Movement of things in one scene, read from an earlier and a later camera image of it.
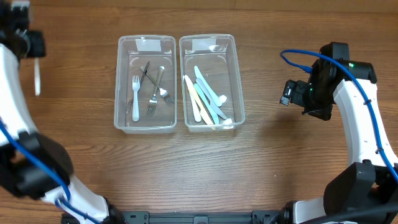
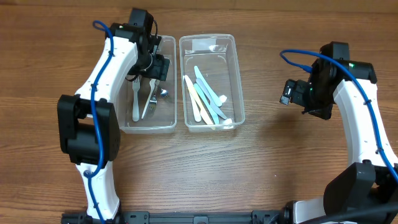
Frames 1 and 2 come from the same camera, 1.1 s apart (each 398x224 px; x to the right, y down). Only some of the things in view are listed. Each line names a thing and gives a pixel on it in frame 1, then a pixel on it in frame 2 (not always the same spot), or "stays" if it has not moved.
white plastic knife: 197,113 stays
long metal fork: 153,101 stays
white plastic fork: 37,75 -> 152,81
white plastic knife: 202,78 stays
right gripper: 298,94 stays
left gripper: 34,43 -> 160,68
